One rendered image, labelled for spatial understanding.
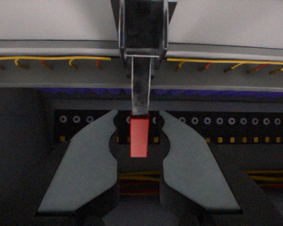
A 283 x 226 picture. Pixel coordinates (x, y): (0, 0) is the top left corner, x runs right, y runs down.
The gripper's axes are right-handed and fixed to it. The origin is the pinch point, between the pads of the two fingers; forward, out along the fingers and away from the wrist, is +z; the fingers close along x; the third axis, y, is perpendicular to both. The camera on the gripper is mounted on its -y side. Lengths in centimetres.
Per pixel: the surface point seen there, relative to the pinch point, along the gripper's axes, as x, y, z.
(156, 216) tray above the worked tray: 2.7, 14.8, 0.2
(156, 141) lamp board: 3.1, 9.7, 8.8
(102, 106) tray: -5.2, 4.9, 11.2
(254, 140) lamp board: 19.3, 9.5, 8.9
